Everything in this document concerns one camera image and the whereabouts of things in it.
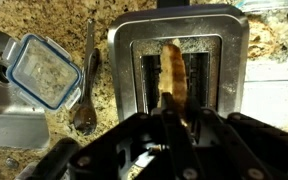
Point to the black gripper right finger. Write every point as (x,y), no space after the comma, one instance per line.
(217,140)

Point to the stainless steel two-slot toaster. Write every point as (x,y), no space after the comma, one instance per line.
(124,66)

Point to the clear lid with blue rim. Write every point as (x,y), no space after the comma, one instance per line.
(44,70)

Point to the stainless steel sink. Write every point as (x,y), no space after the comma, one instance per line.
(14,130)

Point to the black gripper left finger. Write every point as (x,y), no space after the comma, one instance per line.
(170,140)

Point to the brown bread slice with crust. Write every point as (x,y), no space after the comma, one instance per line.
(172,70)

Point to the dark spoon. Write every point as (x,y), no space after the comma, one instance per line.
(85,116)

